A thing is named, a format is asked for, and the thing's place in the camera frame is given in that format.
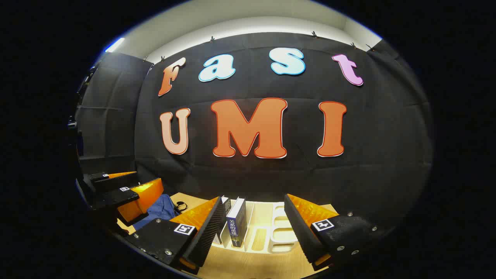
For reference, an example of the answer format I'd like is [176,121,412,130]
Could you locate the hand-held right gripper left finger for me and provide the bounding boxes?
[123,196,227,276]

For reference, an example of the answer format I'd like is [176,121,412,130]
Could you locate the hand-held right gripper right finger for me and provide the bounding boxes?
[284,194,382,272]

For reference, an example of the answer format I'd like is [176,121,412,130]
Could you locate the blue white cover book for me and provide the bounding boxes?
[226,198,247,248]

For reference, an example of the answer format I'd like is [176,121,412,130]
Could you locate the black cover book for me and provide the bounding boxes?
[220,196,232,225]

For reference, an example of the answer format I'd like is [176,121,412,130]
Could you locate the white bookshelf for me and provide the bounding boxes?
[211,200,301,254]

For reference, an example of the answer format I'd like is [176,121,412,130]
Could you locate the blue schoolbag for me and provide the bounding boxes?
[134,194,189,230]

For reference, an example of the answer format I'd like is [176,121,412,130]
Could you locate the black cloth panel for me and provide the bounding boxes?
[76,52,153,175]

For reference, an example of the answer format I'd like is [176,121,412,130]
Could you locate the dark equipment stand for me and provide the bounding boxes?
[68,64,93,159]

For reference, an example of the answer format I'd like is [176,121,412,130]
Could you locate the black backdrop cloth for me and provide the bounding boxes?
[134,32,434,233]

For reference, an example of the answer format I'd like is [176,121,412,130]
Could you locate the ceiling light strip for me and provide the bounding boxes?
[104,37,125,53]

